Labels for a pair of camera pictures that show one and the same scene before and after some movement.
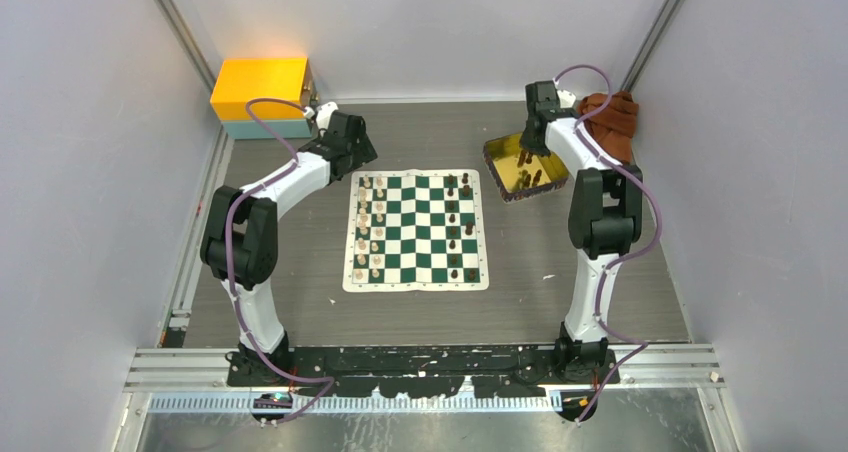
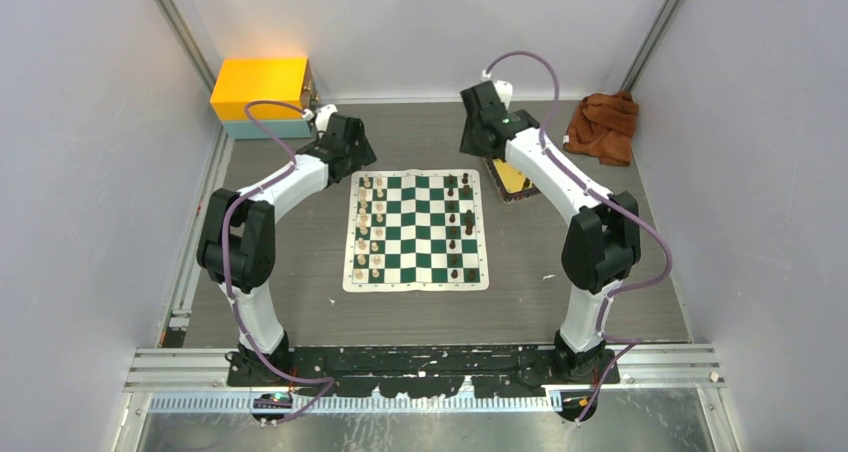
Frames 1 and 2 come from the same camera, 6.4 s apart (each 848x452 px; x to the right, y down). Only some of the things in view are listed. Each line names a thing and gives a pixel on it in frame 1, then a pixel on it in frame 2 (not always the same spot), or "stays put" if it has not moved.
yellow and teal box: (242, 80) stays put
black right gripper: (530, 146) to (470, 145)
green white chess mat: (415, 229) stays put
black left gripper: (363, 151) stays put
